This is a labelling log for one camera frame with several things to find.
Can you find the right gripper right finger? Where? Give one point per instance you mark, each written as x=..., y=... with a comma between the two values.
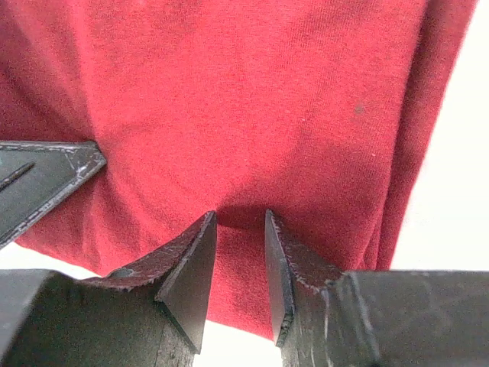
x=322, y=316

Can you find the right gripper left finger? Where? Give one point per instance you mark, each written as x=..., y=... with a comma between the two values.
x=150, y=312

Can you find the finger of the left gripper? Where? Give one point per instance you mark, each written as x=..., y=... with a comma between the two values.
x=37, y=176

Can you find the dark maroon t shirt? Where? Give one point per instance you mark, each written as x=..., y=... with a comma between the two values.
x=319, y=110

